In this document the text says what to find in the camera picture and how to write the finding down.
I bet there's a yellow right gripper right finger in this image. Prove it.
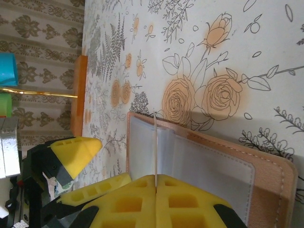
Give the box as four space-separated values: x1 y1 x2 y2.
156 174 248 228

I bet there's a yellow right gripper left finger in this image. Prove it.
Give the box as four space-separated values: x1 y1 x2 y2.
80 174 157 228

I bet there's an orange wooden rack base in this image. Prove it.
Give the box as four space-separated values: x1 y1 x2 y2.
70 54 89 139

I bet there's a green plastic wine glass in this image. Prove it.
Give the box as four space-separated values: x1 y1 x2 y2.
0 93 13 119

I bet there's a blue plastic wine glass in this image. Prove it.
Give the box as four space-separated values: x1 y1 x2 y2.
0 52 19 86

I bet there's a floral tablecloth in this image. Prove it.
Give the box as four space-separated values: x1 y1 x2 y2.
80 0 304 228

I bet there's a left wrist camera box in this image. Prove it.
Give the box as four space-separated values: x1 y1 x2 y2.
0 116 22 179

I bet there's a gold wire glass rack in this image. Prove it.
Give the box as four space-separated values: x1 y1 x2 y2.
0 87 78 99

